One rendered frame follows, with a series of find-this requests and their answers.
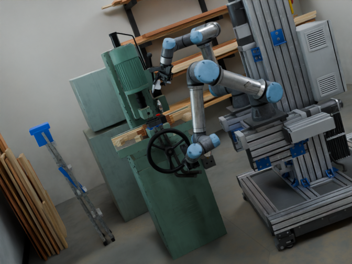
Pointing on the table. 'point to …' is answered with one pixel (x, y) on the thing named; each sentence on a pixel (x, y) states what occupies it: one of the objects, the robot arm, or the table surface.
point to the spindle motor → (129, 69)
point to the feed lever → (153, 77)
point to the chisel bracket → (145, 112)
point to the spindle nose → (141, 99)
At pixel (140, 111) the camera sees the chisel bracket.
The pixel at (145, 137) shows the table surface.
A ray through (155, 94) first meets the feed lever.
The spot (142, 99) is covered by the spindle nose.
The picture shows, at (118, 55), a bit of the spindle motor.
